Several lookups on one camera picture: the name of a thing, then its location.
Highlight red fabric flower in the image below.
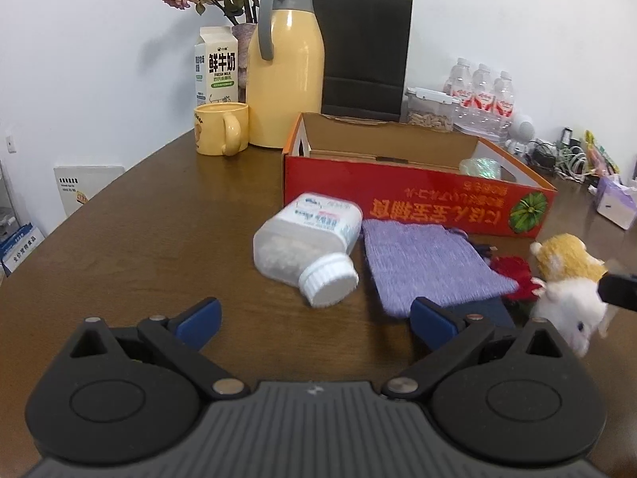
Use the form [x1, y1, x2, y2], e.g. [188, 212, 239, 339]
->
[490, 255, 545, 304]

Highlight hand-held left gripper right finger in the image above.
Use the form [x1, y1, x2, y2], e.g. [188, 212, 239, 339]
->
[382, 296, 565, 402]

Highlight clear snack container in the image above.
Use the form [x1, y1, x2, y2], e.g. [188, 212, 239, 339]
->
[404, 87, 461, 133]

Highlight navy blue pouch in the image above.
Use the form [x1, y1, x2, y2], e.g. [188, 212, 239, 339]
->
[448, 299, 516, 330]

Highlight yellow mug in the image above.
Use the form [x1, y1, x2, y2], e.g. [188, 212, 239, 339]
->
[193, 102, 250, 157]

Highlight white and yellow plush toy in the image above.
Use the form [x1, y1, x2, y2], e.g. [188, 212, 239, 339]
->
[528, 233, 610, 357]

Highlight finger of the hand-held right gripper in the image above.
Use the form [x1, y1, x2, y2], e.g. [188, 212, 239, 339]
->
[600, 271, 637, 312]

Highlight white pill bottle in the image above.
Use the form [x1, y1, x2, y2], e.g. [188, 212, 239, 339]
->
[253, 192, 362, 308]

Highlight white flat carton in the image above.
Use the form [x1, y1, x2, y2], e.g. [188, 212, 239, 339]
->
[54, 163, 125, 218]

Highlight white milk carton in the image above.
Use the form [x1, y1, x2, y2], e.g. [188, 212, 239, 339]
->
[194, 26, 240, 108]

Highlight black tangled cables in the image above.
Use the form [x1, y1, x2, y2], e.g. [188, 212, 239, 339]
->
[528, 139, 558, 170]

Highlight purple woven pouch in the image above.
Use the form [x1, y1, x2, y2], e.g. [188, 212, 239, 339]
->
[361, 219, 519, 317]

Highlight black paper bag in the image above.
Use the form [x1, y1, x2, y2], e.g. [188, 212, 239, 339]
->
[311, 0, 414, 124]

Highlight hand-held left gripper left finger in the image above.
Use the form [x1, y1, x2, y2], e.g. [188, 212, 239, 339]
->
[70, 298, 250, 399]

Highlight purple tissue pack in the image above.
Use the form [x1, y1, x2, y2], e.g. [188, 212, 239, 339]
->
[594, 174, 637, 230]

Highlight colourful snack packet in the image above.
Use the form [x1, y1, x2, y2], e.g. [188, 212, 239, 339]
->
[583, 129, 620, 175]

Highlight pink flower vase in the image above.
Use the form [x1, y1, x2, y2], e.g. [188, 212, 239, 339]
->
[231, 22, 257, 103]

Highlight yellow thermos jug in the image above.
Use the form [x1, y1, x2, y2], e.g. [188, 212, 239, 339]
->
[245, 0, 325, 149]

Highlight iridescent plastic bag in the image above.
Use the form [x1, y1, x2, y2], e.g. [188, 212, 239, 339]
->
[459, 158, 502, 180]

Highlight white tangled cables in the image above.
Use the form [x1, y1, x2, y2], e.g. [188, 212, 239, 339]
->
[555, 152, 598, 180]

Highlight white round robot toy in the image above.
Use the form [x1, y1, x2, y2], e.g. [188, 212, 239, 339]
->
[504, 112, 537, 155]

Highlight blue and white carton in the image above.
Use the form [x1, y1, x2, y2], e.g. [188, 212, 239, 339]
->
[0, 221, 39, 277]

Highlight red cardboard box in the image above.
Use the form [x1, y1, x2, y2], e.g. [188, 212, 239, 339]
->
[283, 112, 558, 240]

